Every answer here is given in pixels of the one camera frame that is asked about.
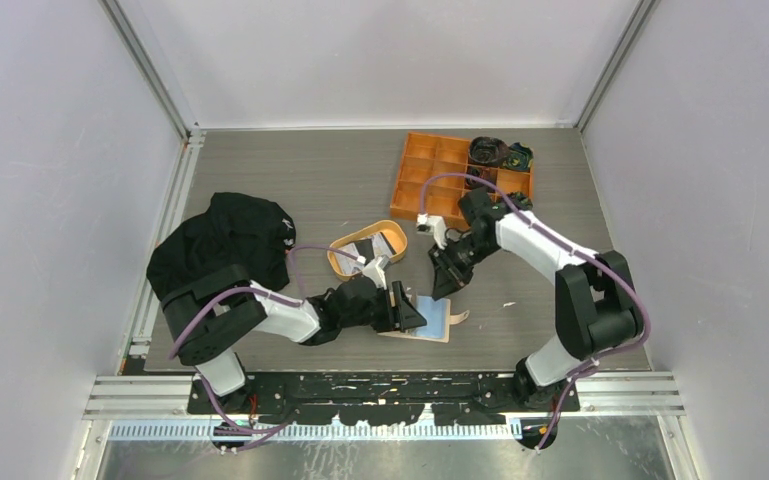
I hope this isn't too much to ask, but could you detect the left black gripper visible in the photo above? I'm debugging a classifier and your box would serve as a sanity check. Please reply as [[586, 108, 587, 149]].
[[340, 280, 426, 332]]

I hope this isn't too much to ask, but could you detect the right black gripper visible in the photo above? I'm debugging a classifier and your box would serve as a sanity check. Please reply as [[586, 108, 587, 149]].
[[428, 233, 498, 301]]

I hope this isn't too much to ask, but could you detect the beige leather card holder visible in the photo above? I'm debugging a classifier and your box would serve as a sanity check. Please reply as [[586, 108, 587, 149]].
[[379, 293, 470, 343]]

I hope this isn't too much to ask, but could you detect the yellow oval tray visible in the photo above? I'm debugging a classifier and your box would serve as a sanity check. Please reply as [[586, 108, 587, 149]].
[[326, 220, 408, 281]]

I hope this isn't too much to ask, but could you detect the silver credit card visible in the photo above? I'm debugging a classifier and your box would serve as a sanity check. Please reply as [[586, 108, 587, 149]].
[[339, 242, 369, 264]]

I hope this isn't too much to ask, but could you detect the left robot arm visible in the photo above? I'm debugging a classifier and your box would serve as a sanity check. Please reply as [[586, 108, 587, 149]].
[[161, 264, 427, 413]]

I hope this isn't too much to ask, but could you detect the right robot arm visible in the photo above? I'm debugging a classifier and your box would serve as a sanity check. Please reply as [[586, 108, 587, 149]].
[[417, 188, 646, 411]]

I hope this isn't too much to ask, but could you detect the dark rolled tie middle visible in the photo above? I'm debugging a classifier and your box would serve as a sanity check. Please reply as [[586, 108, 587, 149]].
[[464, 165, 498, 190]]

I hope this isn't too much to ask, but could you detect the dark rolled tie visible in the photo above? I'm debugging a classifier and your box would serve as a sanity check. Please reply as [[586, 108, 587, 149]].
[[464, 165, 498, 190], [468, 136, 510, 167]]

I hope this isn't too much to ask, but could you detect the orange compartment organizer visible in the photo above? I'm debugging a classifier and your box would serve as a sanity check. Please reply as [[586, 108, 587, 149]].
[[389, 132, 533, 229]]

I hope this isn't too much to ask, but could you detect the dark rolled tie top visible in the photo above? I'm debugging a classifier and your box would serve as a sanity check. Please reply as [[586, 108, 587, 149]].
[[468, 136, 510, 167]]

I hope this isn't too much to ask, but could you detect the green patterned rolled tie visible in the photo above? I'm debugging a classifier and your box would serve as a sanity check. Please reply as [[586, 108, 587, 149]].
[[503, 142, 534, 173]]

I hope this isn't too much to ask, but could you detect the black cloth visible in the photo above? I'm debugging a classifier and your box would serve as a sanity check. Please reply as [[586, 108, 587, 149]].
[[146, 192, 297, 300]]

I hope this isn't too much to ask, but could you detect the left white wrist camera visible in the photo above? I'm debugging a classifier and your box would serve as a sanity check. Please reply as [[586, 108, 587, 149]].
[[361, 256, 390, 289]]

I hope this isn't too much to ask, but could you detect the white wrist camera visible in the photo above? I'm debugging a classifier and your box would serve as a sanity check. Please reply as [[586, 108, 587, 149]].
[[416, 213, 448, 250], [361, 256, 390, 289]]

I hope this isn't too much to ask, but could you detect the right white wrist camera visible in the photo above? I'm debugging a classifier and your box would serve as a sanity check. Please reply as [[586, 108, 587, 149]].
[[416, 213, 448, 250]]

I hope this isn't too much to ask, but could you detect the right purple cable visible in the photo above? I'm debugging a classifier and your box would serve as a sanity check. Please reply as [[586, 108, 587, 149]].
[[418, 172, 653, 454]]

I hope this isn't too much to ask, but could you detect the purple cable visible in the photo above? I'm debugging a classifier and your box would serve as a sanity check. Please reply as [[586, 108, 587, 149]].
[[169, 244, 369, 454], [418, 172, 653, 454]]

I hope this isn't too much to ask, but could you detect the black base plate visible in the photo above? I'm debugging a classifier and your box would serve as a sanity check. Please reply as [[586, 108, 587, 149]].
[[219, 371, 580, 426]]

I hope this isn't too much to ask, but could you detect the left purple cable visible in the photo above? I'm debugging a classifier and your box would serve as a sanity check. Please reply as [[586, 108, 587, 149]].
[[169, 244, 369, 454]]

